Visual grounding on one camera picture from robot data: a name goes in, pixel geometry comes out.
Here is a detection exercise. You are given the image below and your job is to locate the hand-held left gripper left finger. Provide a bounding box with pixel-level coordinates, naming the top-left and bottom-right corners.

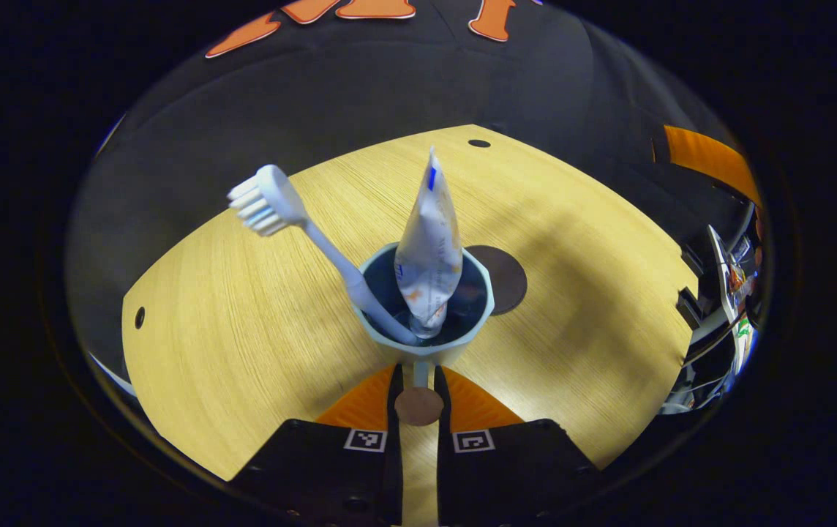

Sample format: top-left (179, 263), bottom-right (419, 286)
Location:
top-left (232, 364), bottom-right (405, 524)

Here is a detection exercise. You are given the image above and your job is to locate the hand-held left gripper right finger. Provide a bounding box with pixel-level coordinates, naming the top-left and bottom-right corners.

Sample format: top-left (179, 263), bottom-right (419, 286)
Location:
top-left (433, 366), bottom-right (602, 526)

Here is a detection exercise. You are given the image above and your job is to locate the blue cup with wooden handle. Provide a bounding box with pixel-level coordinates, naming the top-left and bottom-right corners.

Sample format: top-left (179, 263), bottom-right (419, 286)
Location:
top-left (351, 243), bottom-right (496, 427)

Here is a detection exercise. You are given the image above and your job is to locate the brown round coaster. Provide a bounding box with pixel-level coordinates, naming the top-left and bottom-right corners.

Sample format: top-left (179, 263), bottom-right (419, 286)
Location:
top-left (466, 245), bottom-right (528, 316)

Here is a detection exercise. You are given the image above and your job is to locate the white toothpaste tube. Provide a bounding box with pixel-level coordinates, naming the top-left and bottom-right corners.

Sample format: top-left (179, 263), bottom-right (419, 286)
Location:
top-left (394, 146), bottom-right (463, 339)

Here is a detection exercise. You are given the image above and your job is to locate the white toothbrush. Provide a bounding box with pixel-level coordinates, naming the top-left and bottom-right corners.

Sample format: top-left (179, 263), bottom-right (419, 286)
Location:
top-left (227, 164), bottom-right (419, 346)

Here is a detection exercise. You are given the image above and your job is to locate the wooden desktop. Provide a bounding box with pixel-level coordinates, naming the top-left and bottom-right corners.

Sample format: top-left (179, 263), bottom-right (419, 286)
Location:
top-left (121, 124), bottom-right (699, 526)

